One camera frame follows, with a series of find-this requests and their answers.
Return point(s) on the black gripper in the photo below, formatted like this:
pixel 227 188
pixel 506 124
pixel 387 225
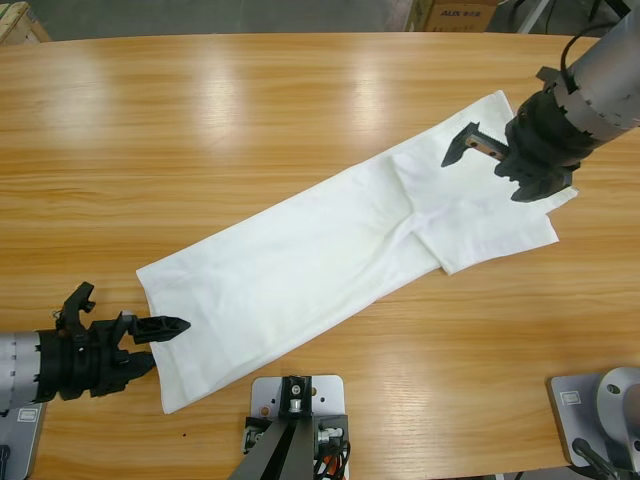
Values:
pixel 545 135
pixel 75 365

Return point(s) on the white Unitree t-shirt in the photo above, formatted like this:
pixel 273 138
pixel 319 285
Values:
pixel 300 260

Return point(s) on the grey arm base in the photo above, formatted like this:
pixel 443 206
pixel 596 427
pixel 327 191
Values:
pixel 565 425
pixel 22 445

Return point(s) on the AUX cardboard box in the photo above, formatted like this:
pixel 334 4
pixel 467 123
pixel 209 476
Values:
pixel 460 17

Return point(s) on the wooden crate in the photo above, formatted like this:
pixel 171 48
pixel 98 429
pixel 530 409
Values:
pixel 20 22

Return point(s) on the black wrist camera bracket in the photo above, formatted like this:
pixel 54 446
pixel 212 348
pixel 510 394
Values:
pixel 547 75
pixel 80 295

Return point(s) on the black corner bracket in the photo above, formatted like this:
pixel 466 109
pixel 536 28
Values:
pixel 252 435
pixel 332 430

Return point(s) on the white metal frame leg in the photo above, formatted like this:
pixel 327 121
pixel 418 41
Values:
pixel 531 17

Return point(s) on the dark camera post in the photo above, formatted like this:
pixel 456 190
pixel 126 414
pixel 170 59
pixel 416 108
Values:
pixel 300 450

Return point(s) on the white mount plate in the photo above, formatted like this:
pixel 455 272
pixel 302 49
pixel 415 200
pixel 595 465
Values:
pixel 330 395

